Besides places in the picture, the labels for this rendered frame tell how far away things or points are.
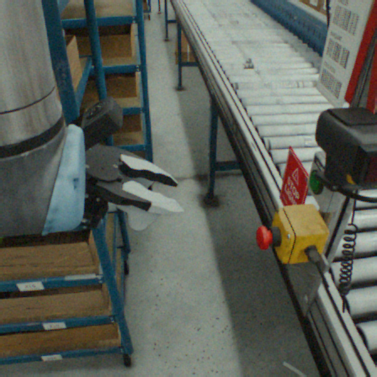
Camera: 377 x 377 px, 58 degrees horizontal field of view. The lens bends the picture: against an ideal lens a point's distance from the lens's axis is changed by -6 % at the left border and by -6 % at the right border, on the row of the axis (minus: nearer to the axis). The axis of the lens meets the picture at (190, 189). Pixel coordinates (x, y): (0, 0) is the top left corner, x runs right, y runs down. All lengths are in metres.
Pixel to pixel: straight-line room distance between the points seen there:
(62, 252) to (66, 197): 0.64
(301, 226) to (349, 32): 0.29
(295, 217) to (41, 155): 0.43
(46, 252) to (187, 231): 0.96
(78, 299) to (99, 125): 0.74
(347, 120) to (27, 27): 0.32
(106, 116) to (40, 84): 0.14
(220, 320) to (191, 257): 0.34
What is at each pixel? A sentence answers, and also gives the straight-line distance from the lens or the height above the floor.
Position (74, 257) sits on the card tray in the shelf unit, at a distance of 0.93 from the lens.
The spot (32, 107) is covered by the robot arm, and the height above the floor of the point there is 1.17.
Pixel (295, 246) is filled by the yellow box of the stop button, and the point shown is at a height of 0.85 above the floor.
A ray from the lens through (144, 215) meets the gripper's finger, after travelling 0.47.
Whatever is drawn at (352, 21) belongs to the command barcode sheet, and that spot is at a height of 1.17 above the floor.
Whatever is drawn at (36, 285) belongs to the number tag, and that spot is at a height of 0.53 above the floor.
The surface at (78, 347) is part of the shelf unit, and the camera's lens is 1.31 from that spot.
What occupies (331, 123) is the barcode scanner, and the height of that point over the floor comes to 1.08.
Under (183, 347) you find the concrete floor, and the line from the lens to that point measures 1.41.
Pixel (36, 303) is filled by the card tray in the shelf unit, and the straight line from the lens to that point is 1.11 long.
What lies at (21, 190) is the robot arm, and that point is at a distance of 0.28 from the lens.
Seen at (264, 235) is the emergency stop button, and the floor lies 0.86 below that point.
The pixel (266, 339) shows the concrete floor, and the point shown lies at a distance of 1.45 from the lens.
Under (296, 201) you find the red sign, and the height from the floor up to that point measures 0.84.
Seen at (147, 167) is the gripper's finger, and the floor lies 0.98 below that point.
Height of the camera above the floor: 1.27
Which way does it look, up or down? 40 degrees down
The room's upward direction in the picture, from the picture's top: straight up
